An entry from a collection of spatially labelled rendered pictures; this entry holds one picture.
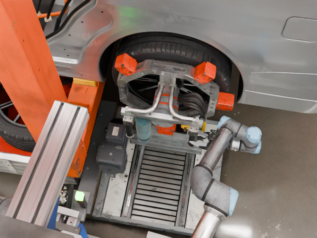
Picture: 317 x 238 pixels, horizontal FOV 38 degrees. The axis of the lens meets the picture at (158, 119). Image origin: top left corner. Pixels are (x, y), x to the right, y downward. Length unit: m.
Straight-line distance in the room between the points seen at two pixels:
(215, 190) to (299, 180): 1.38
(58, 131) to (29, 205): 0.19
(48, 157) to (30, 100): 0.80
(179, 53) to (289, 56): 0.52
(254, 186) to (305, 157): 0.44
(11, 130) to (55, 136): 1.80
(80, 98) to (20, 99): 0.86
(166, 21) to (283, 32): 0.52
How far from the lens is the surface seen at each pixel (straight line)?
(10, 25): 1.52
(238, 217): 3.23
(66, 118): 1.20
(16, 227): 1.13
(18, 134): 2.96
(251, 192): 3.30
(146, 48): 2.36
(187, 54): 2.33
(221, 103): 2.52
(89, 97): 2.78
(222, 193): 2.11
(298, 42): 2.20
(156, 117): 2.36
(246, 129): 2.36
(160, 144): 3.19
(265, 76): 2.44
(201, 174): 2.14
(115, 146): 2.94
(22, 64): 1.71
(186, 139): 3.14
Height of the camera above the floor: 3.09
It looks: 64 degrees down
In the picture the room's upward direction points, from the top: straight up
